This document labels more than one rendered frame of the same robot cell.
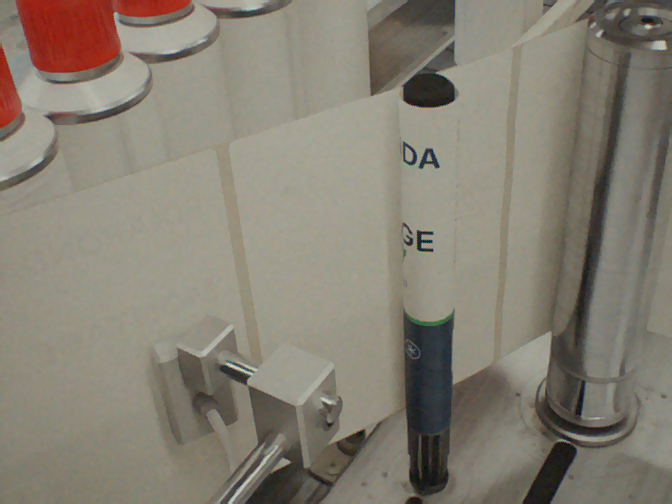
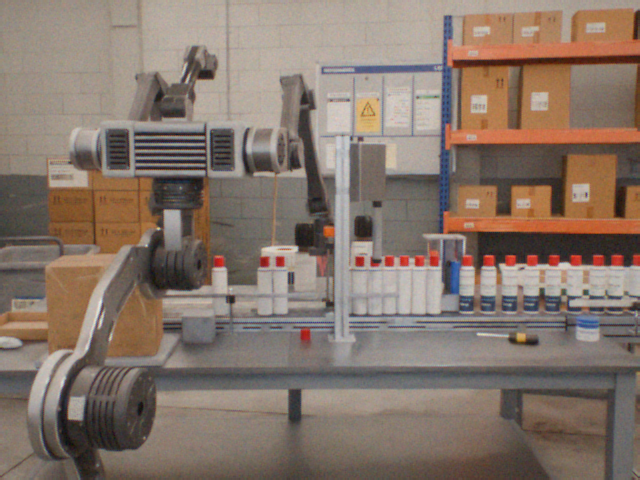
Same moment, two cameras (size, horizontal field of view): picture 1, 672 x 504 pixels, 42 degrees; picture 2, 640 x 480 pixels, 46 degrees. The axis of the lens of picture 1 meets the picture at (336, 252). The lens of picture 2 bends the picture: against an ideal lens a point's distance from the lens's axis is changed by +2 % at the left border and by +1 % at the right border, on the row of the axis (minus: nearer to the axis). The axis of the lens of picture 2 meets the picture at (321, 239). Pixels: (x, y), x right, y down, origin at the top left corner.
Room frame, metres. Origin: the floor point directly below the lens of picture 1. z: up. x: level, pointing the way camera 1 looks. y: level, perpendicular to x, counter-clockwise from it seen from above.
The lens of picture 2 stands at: (2.04, 2.02, 1.45)
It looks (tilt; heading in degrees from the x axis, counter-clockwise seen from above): 7 degrees down; 233
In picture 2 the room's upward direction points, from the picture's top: straight up
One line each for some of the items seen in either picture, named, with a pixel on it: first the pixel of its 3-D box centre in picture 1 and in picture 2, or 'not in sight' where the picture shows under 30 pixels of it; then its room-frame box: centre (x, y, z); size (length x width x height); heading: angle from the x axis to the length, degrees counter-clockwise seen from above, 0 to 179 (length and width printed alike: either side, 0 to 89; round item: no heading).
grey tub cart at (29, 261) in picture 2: not in sight; (41, 304); (0.66, -2.82, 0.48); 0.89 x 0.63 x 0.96; 62
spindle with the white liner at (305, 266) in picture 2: not in sight; (305, 260); (0.40, -0.31, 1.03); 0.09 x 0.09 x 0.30
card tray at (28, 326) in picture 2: not in sight; (37, 325); (1.31, -0.61, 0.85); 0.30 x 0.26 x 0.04; 145
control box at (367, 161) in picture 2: not in sight; (360, 171); (0.46, 0.10, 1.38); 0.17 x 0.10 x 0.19; 20
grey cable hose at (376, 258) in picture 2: not in sight; (377, 232); (0.42, 0.14, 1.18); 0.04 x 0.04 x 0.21
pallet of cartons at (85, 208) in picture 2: not in sight; (135, 241); (-0.42, -3.94, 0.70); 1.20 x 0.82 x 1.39; 139
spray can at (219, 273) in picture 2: not in sight; (219, 286); (0.80, -0.25, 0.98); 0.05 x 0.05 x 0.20
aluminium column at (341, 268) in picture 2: not in sight; (341, 238); (0.54, 0.11, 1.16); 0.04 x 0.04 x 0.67; 55
